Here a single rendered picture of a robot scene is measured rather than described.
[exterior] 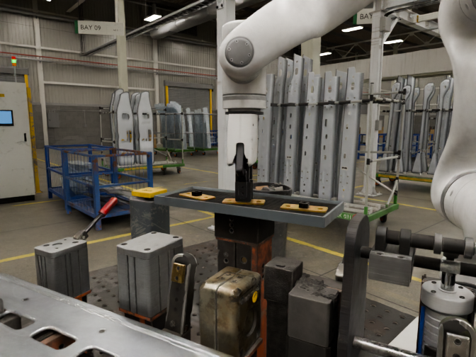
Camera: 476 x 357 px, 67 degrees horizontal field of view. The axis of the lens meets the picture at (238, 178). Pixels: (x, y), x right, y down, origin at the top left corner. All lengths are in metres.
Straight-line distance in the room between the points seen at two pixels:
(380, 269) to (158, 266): 0.35
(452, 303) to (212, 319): 0.32
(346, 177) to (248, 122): 4.18
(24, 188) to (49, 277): 6.30
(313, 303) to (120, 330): 0.30
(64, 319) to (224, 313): 0.27
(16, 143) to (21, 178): 0.60
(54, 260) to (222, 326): 0.41
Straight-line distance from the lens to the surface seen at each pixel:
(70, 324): 0.67
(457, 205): 0.80
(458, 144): 0.81
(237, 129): 0.66
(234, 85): 0.67
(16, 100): 7.06
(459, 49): 0.82
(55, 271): 0.84
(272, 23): 0.61
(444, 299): 0.53
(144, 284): 0.64
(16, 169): 7.08
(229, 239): 0.72
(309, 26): 0.65
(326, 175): 4.94
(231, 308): 0.54
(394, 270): 0.48
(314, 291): 0.55
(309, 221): 0.61
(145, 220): 0.86
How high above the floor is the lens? 1.32
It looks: 9 degrees down
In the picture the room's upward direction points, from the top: straight up
